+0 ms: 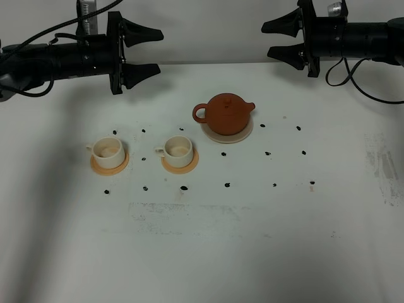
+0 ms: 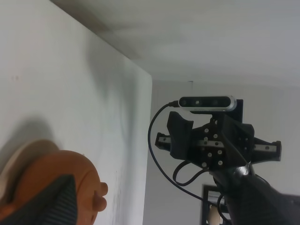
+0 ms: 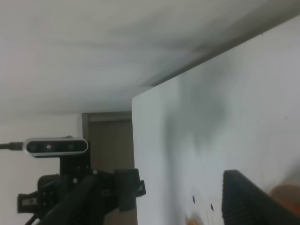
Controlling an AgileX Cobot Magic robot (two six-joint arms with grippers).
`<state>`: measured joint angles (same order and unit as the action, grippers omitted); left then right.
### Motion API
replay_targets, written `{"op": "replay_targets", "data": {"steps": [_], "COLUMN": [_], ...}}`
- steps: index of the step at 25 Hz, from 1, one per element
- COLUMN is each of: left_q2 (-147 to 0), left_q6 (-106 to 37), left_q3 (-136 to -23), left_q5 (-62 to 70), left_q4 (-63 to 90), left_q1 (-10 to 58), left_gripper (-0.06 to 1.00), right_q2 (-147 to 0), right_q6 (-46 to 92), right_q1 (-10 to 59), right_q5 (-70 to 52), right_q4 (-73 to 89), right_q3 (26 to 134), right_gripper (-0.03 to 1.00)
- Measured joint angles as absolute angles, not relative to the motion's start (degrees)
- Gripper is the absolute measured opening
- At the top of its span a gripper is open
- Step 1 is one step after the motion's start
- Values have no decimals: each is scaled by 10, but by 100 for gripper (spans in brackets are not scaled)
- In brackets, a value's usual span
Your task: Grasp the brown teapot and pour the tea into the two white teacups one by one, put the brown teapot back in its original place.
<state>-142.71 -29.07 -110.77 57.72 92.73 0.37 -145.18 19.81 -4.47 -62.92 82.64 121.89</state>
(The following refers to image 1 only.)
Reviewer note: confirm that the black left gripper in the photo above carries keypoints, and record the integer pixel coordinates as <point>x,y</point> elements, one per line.
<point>104,54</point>

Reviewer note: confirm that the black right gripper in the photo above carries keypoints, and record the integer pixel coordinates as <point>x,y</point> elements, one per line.
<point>322,37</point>

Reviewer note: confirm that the brown clay teapot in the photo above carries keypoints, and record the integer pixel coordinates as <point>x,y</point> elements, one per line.
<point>225,114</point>

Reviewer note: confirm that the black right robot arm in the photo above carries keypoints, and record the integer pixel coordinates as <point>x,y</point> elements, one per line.
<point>380,42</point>

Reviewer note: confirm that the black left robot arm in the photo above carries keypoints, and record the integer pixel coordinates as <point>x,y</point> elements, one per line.
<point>32,70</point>

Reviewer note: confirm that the beige teapot coaster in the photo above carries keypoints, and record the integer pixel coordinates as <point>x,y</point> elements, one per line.
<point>228,139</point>

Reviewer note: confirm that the left white teacup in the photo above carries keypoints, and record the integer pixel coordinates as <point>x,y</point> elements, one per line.
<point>108,152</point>

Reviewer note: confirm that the white teacup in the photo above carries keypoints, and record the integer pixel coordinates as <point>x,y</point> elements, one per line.
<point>108,152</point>
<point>177,151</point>

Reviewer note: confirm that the right white teacup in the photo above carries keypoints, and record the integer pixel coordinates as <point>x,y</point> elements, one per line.
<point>177,151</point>

